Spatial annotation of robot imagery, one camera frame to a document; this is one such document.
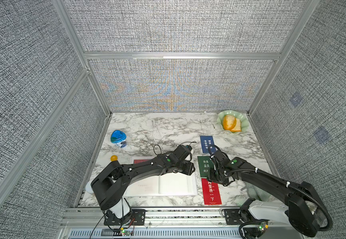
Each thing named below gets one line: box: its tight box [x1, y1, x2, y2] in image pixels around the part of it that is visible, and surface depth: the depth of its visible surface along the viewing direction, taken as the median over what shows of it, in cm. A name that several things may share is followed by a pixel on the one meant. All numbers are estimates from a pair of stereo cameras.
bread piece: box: [222, 114, 242, 132], surface depth 107 cm
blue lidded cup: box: [110, 129, 127, 148], surface depth 96 cm
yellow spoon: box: [110, 154, 119, 162], surface depth 96 cm
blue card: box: [199, 135, 217, 154], surface depth 105 cm
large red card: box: [201, 178, 222, 205], surface depth 83 cm
